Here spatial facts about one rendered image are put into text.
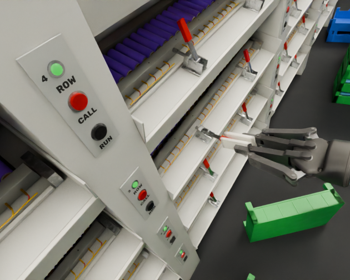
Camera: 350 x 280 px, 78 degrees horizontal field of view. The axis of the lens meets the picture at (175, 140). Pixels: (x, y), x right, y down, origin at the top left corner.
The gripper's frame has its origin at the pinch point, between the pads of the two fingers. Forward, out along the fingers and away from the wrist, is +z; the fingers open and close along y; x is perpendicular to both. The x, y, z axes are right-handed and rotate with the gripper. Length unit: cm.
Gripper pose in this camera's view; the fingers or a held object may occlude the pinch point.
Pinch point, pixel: (238, 142)
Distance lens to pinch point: 50.1
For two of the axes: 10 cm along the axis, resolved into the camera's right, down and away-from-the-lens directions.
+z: -7.4, -1.8, 6.5
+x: -3.7, -7.0, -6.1
